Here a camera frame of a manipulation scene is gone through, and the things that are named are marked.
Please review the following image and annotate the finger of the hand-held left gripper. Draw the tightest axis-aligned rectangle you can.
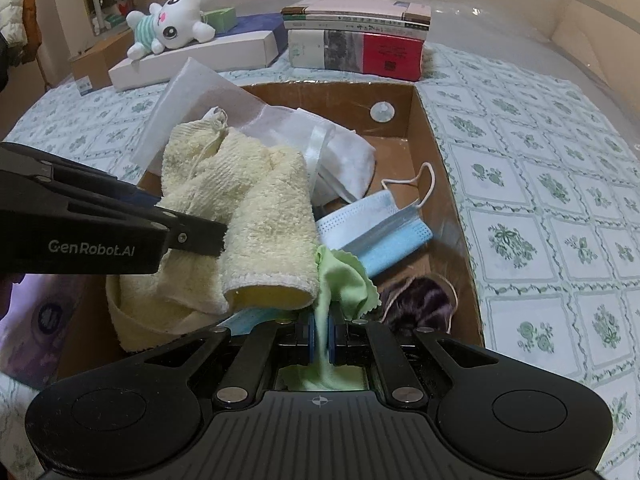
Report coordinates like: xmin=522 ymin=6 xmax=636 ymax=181
xmin=0 ymin=142 xmax=162 ymax=209
xmin=0 ymin=171 xmax=229 ymax=257

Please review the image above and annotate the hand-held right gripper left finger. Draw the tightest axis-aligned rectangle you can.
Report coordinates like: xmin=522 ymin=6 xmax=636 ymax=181
xmin=145 ymin=312 xmax=317 ymax=408

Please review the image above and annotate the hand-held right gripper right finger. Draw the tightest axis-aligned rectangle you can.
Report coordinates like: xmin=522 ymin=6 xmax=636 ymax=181
xmin=327 ymin=310 xmax=501 ymax=408

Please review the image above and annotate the blue face mask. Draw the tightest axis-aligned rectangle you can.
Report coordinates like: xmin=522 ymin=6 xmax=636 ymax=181
xmin=316 ymin=162 xmax=437 ymax=277
xmin=220 ymin=307 xmax=303 ymax=336

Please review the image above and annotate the green cleaning cloth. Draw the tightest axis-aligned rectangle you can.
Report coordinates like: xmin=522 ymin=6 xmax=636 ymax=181
xmin=275 ymin=246 xmax=383 ymax=393

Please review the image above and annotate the pale yellow towel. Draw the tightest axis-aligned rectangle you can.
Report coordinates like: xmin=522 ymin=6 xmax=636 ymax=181
xmin=105 ymin=107 xmax=321 ymax=353

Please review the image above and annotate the dark grey sock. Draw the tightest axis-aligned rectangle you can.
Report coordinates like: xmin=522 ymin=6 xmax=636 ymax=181
xmin=377 ymin=275 xmax=458 ymax=338

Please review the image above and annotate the white nonwoven bag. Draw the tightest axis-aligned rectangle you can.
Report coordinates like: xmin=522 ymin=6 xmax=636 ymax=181
xmin=131 ymin=56 xmax=301 ymax=176

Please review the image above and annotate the cardboard tray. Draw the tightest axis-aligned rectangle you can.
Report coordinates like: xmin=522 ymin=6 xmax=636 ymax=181
xmin=55 ymin=80 xmax=485 ymax=383

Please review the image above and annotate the purple white tissue pack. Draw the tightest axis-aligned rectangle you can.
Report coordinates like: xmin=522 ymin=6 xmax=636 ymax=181
xmin=0 ymin=275 xmax=88 ymax=391

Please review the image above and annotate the small cardboard box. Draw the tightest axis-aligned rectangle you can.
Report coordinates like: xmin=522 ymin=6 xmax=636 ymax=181
xmin=70 ymin=27 xmax=136 ymax=97

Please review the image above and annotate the white plush bunny striped shirt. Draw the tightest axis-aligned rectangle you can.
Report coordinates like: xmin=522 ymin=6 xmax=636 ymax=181
xmin=125 ymin=0 xmax=221 ymax=59

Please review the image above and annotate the white flat box blue lid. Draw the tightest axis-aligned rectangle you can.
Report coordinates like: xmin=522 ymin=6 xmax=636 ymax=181
xmin=108 ymin=12 xmax=290 ymax=93

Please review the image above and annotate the orange garment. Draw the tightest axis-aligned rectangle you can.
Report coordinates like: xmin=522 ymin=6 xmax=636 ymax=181
xmin=20 ymin=0 xmax=43 ymax=51

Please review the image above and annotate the white puffer jacket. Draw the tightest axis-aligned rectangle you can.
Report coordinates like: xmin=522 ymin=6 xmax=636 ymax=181
xmin=0 ymin=0 xmax=28 ymax=46

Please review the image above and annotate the small green box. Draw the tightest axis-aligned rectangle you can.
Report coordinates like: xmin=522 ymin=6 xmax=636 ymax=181
xmin=202 ymin=6 xmax=237 ymax=30

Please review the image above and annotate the floral printed tablecloth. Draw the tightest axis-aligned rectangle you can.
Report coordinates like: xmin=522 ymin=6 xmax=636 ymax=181
xmin=0 ymin=42 xmax=640 ymax=480

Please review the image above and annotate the thin white spine book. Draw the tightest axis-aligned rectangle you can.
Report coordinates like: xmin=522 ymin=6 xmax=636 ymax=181
xmin=282 ymin=14 xmax=431 ymax=38

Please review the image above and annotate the pink topped box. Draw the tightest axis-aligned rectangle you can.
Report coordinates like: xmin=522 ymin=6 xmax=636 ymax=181
xmin=288 ymin=29 xmax=426 ymax=82

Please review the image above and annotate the pink cover book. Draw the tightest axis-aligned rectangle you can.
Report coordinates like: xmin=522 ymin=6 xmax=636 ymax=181
xmin=281 ymin=0 xmax=432 ymax=26

